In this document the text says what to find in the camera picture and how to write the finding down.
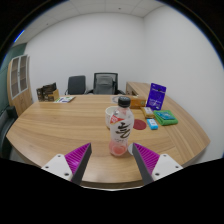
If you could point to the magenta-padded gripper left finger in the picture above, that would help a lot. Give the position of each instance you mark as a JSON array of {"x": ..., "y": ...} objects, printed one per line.
[{"x": 78, "y": 158}]

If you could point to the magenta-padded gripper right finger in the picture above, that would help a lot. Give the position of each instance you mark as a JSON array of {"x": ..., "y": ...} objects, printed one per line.
[{"x": 146, "y": 158}]

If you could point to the clear bottle with pink drink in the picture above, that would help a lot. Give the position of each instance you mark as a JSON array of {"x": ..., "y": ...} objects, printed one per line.
[{"x": 121, "y": 130}]

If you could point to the flat round red coaster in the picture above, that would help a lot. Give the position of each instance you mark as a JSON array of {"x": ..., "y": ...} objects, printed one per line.
[{"x": 140, "y": 125}]

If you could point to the small blue box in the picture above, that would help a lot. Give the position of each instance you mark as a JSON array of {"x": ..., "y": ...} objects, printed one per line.
[{"x": 152, "y": 124}]

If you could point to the green folded cloth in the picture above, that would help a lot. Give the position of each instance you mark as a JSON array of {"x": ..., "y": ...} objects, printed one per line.
[{"x": 170, "y": 121}]

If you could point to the teal flat packet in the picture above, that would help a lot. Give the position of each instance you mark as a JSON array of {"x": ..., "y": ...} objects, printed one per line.
[{"x": 164, "y": 115}]

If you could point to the orange cardboard box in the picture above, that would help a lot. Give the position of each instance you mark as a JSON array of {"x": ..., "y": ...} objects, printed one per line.
[{"x": 137, "y": 102}]

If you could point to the green and white leaflet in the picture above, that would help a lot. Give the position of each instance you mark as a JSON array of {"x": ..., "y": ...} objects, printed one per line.
[{"x": 64, "y": 99}]

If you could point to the purple standing package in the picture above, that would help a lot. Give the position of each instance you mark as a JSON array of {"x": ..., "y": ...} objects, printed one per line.
[{"x": 156, "y": 96}]

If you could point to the brown box with black items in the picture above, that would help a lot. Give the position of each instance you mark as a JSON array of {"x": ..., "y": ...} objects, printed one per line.
[{"x": 48, "y": 93}]

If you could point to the black office chair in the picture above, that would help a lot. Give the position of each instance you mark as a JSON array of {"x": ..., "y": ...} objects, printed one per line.
[{"x": 76, "y": 85}]

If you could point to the black armchair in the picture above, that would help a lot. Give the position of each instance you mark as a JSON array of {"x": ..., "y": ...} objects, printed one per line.
[{"x": 6, "y": 130}]

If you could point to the grey mesh office chair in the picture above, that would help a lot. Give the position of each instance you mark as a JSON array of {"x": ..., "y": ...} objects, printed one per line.
[{"x": 105, "y": 83}]

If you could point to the wooden glass-door cabinet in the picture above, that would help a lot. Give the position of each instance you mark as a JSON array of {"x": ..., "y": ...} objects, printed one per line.
[{"x": 20, "y": 90}]

